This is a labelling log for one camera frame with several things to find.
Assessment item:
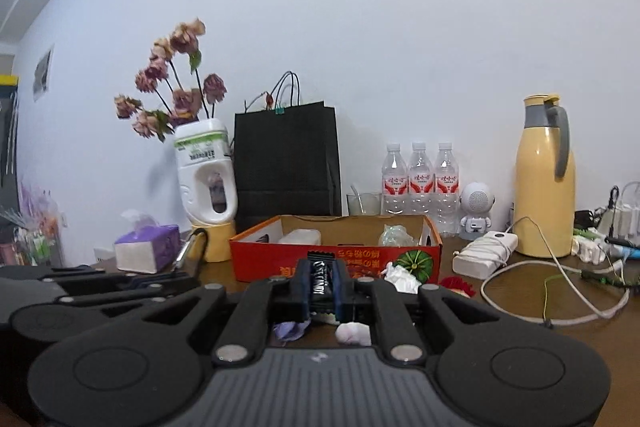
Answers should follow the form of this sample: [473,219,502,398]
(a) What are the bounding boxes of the silver metal clip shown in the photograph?
[172,228,209,269]

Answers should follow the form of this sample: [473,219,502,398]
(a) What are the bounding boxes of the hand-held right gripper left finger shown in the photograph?
[142,258,312,366]

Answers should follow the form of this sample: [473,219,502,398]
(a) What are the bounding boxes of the glass cup with spoon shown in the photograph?
[346,184,384,218]

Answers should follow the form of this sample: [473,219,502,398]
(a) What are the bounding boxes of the crumpled white tissue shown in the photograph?
[382,264,422,296]

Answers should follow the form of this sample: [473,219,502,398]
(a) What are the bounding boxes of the white robot figure speaker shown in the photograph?
[458,180,497,241]

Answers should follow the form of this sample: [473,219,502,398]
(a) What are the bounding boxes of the purple wrapper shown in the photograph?
[271,321,310,344]

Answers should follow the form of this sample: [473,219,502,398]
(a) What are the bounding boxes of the red rose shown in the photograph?
[440,276,475,299]

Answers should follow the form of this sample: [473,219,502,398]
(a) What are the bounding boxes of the wall poster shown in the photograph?
[32,48,55,103]

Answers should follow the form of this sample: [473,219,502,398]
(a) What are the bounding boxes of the white power adapter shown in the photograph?
[452,230,521,281]

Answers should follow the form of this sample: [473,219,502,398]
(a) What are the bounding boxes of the purple tissue box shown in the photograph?
[113,209,181,272]

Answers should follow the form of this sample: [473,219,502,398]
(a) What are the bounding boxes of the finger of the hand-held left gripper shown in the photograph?
[57,283,203,324]
[42,267,199,297]

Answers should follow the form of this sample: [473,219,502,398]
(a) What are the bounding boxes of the clear plastic bag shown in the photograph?
[378,224,417,249]

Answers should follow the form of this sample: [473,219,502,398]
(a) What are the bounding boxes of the red cardboard box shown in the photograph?
[229,214,444,286]

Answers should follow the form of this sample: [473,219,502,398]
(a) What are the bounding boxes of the black paper bag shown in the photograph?
[233,71,344,234]

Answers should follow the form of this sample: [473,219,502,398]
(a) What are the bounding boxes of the dried pink flowers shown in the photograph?
[113,17,229,144]

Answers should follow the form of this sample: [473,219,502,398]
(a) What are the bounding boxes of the white power strip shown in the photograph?
[572,179,640,264]

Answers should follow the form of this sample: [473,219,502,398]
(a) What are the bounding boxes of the clear water bottle red label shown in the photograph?
[408,141,436,218]
[433,142,461,237]
[381,143,411,217]

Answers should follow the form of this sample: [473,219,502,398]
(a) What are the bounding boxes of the yellow thermos jug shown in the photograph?
[513,94,577,259]

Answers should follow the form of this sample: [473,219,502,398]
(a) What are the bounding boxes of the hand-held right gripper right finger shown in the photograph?
[333,258,502,366]

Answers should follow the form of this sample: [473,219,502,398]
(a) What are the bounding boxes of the yellow mug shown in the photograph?
[187,221,237,263]

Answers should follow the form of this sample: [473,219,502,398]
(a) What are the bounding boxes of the blue pen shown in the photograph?
[604,235,640,261]

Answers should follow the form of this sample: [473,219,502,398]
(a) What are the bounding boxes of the white cable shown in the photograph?
[480,216,632,329]

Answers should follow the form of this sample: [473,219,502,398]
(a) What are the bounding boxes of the white plastic jug vase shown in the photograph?
[173,118,239,228]

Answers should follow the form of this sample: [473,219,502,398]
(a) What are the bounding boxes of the dark grey cabinet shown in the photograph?
[0,74,22,208]

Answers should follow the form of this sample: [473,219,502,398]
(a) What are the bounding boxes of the colourful small items cluster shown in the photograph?
[0,184,68,267]

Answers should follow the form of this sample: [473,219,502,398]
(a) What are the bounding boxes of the thin green cable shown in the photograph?
[542,257,637,329]

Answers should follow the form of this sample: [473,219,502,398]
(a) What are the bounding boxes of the black candy bar packet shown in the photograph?
[306,251,347,324]

